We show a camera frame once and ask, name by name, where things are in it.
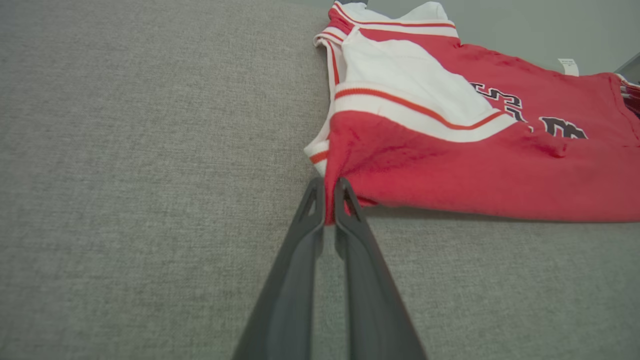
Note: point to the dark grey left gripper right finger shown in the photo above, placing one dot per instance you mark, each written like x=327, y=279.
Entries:
x=372, y=295

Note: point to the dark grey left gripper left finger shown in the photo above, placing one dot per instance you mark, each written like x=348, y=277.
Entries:
x=287, y=290

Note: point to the red white-sleeved jersey shirt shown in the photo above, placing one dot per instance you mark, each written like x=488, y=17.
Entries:
x=450, y=140

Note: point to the grey fabric sofa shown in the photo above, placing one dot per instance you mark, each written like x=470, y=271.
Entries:
x=150, y=175

